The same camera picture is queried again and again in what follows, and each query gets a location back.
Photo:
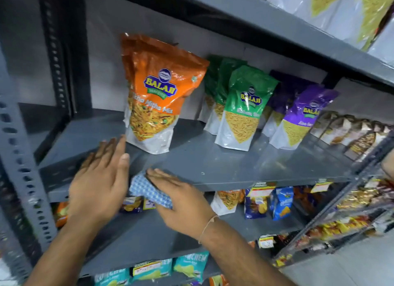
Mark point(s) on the person's left hand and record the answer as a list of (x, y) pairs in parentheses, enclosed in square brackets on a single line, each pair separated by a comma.
[(95, 190)]

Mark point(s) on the grey metal shelf rack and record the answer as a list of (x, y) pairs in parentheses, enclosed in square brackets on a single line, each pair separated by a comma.
[(215, 162)]

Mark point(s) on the row of yellow red packets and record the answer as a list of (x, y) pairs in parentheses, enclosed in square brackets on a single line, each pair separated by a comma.
[(335, 229)]

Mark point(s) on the person's left middle finger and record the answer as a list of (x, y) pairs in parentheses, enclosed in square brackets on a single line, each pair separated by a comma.
[(107, 155)]

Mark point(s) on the person's left little finger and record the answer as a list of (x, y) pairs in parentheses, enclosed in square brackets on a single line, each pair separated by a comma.
[(84, 167)]

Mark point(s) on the yellow white shelf price tag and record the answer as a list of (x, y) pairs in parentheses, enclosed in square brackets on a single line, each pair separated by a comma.
[(320, 186)]

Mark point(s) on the green sev snack packet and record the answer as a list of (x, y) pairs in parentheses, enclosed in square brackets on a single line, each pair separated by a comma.
[(210, 79), (223, 89), (244, 110)]

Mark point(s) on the person's right fingers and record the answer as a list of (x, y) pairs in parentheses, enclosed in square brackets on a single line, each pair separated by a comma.
[(164, 178)]

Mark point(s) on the grey neighbouring shelf rack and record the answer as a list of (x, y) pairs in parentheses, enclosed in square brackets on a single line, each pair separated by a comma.
[(338, 221)]

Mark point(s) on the orange snack mix packet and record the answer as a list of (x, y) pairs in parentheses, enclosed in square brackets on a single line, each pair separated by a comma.
[(160, 104), (130, 47)]

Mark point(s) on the person's left forearm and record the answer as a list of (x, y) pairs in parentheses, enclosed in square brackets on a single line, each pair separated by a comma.
[(61, 255)]

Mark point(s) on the purple sev snack packet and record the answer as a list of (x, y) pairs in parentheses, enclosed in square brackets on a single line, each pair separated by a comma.
[(300, 119), (283, 92)]

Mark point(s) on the small white orange snack packet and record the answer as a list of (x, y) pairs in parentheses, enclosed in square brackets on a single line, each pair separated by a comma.
[(227, 201)]

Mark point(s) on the person's left thumb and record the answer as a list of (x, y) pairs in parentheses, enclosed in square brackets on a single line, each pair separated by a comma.
[(124, 172)]

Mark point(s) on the light blue chips packet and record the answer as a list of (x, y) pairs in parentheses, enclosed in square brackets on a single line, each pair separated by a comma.
[(281, 202)]

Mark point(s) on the person's right forearm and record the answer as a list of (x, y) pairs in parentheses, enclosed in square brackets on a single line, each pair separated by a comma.
[(243, 258)]

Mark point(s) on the row of golden snack packets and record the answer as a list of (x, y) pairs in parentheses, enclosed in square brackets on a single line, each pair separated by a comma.
[(363, 196)]

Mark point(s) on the person's right hand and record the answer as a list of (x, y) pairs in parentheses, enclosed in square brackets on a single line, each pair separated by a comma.
[(187, 209)]

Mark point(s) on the white clear-window sev packet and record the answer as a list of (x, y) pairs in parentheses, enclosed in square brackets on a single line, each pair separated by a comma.
[(366, 15), (384, 46), (320, 3)]

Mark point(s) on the teal chips packet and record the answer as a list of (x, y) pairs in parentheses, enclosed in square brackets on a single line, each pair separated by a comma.
[(152, 269), (192, 265), (112, 278)]

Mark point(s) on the small dark blue chips packet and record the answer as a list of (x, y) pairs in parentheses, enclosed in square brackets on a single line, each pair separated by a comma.
[(132, 203)]

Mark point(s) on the row of brown white packets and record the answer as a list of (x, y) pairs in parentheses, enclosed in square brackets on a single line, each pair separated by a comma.
[(351, 135)]

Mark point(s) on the blue checked cleaning cloth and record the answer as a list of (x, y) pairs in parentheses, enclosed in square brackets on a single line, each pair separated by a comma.
[(144, 189)]

